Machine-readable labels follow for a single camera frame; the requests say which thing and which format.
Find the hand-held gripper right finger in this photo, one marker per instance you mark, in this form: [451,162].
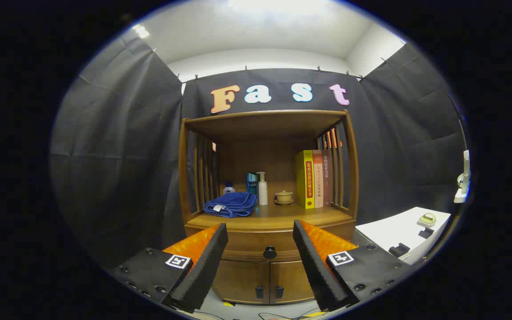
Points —
[314,266]

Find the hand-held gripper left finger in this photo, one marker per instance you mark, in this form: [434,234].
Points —
[209,266]

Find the wooden cabinet door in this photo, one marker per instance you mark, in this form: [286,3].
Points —
[238,280]
[291,280]

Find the wooden countertop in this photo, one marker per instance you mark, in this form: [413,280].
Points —
[278,211]

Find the white drawer unit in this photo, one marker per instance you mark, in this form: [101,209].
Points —
[398,226]

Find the wooden cabinet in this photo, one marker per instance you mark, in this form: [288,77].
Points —
[265,129]

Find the blue towel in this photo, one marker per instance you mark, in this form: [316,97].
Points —
[231,204]

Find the beige saucer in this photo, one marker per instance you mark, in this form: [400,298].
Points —
[284,203]

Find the beige lidded teacup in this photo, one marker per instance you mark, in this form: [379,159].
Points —
[284,196]

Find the small white blue-capped bottle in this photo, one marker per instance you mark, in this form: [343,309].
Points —
[229,190]

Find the dark brown book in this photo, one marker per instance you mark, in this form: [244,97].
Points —
[326,186]

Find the large black holder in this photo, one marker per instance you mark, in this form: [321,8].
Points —
[399,250]

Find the orange beige book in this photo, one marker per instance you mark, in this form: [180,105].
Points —
[318,178]

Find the yellow book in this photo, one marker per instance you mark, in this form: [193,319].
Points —
[305,178]

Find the white pump bottle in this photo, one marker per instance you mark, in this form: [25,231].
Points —
[262,191]

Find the teal blue bottle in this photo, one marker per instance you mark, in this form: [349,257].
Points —
[251,182]

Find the small black holder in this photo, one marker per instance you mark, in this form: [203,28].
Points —
[426,233]

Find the small white object with loop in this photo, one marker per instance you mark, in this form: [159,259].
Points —
[427,220]

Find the white device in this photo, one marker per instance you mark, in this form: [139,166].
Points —
[464,186]

